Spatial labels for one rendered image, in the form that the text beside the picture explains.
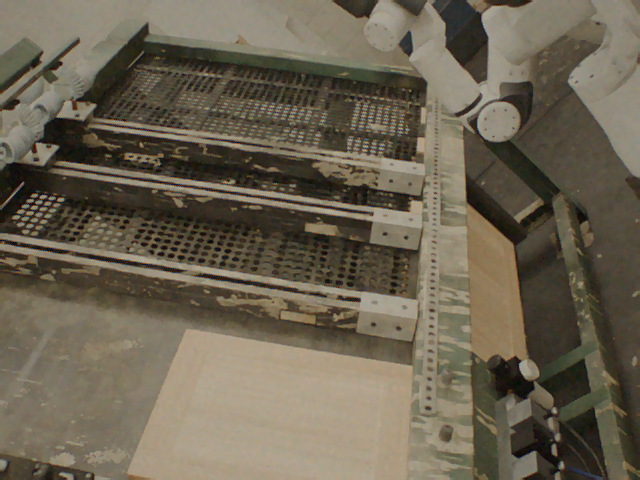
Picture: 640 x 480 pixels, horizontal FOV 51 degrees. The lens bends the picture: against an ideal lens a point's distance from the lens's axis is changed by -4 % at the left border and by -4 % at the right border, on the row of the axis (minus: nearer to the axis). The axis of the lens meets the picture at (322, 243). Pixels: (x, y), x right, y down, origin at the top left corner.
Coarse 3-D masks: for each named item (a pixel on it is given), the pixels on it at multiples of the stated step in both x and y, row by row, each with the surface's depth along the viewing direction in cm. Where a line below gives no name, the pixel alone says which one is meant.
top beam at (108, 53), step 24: (120, 24) 261; (144, 24) 263; (96, 48) 241; (120, 48) 243; (96, 72) 226; (120, 72) 246; (72, 96) 211; (96, 96) 229; (0, 168) 176; (0, 192) 178
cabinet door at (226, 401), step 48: (192, 336) 147; (192, 384) 136; (240, 384) 138; (288, 384) 139; (336, 384) 140; (384, 384) 141; (144, 432) 126; (192, 432) 128; (240, 432) 129; (288, 432) 130; (336, 432) 131; (384, 432) 131
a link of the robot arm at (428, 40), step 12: (432, 12) 122; (420, 24) 125; (432, 24) 123; (444, 24) 124; (420, 36) 126; (432, 36) 124; (444, 36) 123; (420, 48) 126; (432, 48) 122; (444, 48) 123; (420, 60) 123; (432, 60) 122
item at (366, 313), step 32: (0, 256) 156; (32, 256) 155; (64, 256) 155; (96, 256) 157; (128, 256) 157; (96, 288) 158; (128, 288) 156; (160, 288) 155; (192, 288) 153; (224, 288) 152; (256, 288) 153; (288, 288) 154; (320, 288) 155; (320, 320) 154; (352, 320) 152; (384, 320) 151; (416, 320) 149
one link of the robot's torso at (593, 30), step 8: (632, 0) 85; (592, 16) 89; (600, 16) 88; (584, 24) 94; (592, 24) 92; (600, 24) 90; (568, 32) 104; (576, 32) 102; (584, 32) 100; (592, 32) 98; (600, 32) 96; (584, 40) 107; (592, 40) 104; (600, 40) 102
